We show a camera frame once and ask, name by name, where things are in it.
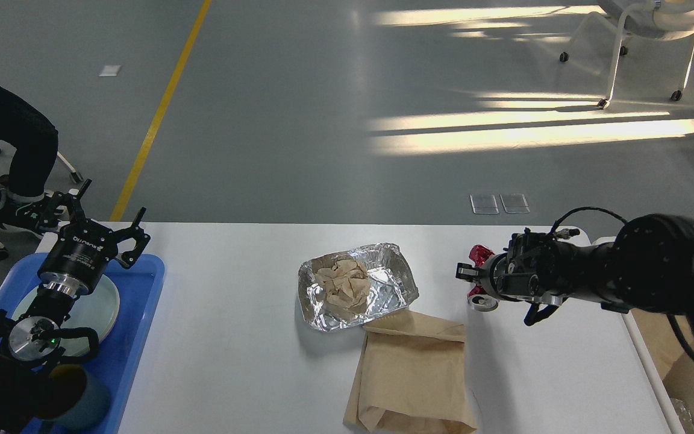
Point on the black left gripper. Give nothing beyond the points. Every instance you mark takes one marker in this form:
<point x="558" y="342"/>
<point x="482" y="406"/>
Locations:
<point x="79" y="256"/>

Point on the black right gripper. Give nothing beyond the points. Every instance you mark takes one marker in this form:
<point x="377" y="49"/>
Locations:
<point x="494" y="268"/>

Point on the crushed red soda can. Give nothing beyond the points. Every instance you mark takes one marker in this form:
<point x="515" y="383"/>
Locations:
<point x="478" y="299"/>

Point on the light green plate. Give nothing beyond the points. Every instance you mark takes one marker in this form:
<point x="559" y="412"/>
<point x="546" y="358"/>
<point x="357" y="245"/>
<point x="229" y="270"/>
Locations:
<point x="98" y="310"/>

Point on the dark teal mug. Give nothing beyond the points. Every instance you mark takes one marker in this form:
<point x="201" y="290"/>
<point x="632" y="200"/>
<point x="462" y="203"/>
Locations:
<point x="77" y="400"/>

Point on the small brown paper bag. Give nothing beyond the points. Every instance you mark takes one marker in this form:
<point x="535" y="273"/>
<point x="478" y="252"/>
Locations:
<point x="668" y="356"/>

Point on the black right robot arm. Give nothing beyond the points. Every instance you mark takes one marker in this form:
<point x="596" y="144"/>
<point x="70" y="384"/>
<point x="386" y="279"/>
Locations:
<point x="649" y="266"/>

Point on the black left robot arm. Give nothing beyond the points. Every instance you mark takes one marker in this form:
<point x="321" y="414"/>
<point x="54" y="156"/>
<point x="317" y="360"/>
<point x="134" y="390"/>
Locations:
<point x="36" y="342"/>

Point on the white chair leg left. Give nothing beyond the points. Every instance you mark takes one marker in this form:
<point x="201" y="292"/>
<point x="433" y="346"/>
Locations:
<point x="74" y="174"/>

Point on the small grey floor plate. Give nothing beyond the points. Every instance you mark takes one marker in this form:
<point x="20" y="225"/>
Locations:
<point x="484" y="204"/>

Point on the aluminium foil tray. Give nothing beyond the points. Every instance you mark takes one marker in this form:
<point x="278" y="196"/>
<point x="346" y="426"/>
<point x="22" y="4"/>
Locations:
<point x="392" y="287"/>

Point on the large brown paper bag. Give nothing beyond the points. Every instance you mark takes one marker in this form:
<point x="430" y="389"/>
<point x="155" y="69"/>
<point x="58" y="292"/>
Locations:
<point x="410" y="377"/>

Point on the crumpled brown paper napkin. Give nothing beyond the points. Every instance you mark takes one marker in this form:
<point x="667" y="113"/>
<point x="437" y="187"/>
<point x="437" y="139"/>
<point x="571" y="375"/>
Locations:
<point x="346" y="285"/>

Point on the blue plastic tray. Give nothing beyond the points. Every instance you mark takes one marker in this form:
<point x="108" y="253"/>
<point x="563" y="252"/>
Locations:
<point x="139" y="290"/>

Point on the white chair on casters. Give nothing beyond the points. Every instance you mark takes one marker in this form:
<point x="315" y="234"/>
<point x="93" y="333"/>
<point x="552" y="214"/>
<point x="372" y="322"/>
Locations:
<point x="653" y="20"/>

